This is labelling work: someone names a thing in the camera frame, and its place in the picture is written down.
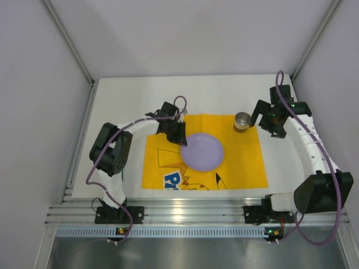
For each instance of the yellow cartoon placemat cloth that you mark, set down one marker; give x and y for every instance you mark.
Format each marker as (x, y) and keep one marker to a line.
(242, 166)

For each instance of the slotted grey cable duct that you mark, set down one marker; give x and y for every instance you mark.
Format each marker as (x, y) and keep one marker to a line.
(170, 232)

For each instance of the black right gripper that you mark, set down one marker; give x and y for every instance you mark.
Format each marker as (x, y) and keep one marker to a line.
(269, 121)

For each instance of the purple plastic plate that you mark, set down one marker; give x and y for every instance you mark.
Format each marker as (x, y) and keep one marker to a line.
(203, 152)

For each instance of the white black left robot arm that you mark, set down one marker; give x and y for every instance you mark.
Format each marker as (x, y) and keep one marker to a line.
(111, 148)

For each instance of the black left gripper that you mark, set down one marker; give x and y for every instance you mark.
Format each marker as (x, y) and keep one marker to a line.
(174, 130)

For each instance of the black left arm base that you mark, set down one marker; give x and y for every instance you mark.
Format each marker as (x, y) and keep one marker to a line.
(105, 214)

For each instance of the aluminium rail frame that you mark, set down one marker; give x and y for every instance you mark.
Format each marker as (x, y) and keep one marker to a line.
(163, 211)

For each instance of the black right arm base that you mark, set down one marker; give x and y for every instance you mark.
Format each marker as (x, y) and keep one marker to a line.
(264, 214)

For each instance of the stainless steel cup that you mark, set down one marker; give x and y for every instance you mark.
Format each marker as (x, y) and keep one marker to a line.
(241, 122)

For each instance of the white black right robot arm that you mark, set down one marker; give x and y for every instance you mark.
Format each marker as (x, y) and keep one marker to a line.
(323, 180)

